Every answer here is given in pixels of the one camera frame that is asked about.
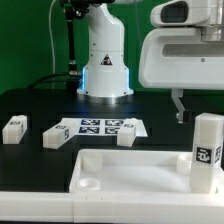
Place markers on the white front fence bar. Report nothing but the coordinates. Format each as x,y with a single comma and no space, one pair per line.
115,208

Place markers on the white marker sheet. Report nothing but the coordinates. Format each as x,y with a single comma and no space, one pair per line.
92,126

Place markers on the black camera pole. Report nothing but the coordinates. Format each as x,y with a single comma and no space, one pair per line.
73,9

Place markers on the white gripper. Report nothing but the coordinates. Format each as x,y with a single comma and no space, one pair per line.
185,50

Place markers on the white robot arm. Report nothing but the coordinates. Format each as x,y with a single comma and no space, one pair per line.
105,77

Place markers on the white desk top tray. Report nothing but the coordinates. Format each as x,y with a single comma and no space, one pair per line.
131,171

